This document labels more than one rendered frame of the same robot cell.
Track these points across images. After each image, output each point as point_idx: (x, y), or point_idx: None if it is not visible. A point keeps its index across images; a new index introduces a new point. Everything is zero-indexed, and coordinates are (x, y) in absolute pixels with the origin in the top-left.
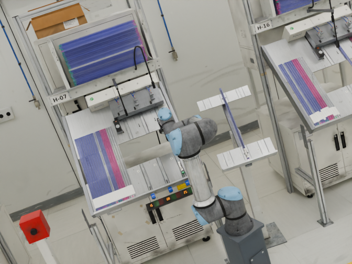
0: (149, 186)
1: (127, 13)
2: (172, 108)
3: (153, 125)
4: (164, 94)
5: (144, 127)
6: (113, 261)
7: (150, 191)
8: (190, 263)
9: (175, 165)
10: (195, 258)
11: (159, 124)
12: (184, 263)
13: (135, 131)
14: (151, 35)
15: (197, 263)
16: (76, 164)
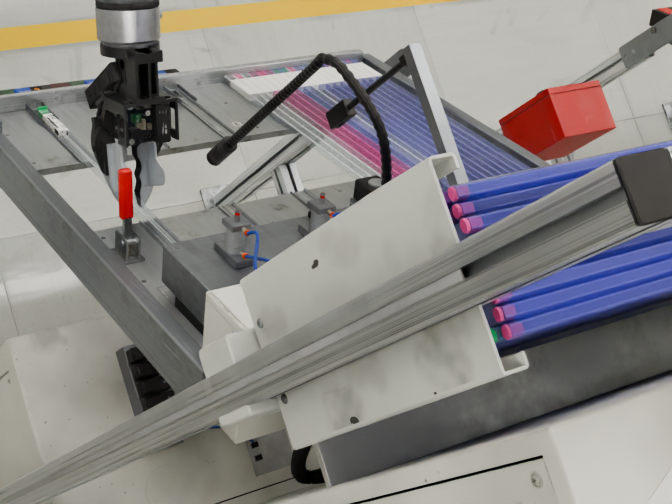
0: (182, 97)
1: (589, 410)
2: (108, 265)
3: (202, 224)
4: (164, 317)
5: (249, 220)
6: (282, 183)
7: (172, 73)
8: (29, 319)
9: (79, 131)
10: (10, 337)
11: (160, 91)
12: (51, 326)
13: (290, 211)
14: (309, 324)
15: (4, 307)
16: (495, 132)
